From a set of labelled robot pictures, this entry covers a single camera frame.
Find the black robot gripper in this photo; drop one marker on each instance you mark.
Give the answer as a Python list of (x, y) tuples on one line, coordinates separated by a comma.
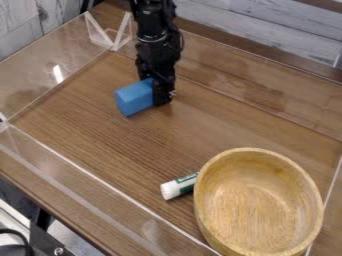
[(158, 53)]

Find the blue rectangular block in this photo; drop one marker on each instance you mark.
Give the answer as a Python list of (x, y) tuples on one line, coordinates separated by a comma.
[(134, 98)]

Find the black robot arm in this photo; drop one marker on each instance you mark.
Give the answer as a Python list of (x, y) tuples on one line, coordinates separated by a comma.
[(154, 17)]

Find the light brown wooden bowl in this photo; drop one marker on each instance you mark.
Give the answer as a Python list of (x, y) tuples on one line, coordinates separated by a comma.
[(257, 203)]

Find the white green glue stick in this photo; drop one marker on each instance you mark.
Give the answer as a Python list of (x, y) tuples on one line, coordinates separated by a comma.
[(178, 186)]

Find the clear acrylic corner bracket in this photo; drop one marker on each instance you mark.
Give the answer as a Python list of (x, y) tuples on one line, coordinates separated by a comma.
[(110, 38)]

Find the clear acrylic front wall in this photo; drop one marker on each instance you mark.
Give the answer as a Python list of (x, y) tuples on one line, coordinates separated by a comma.
[(120, 226)]

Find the black metal table frame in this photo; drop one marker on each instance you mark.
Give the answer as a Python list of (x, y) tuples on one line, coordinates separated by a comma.
[(23, 238)]

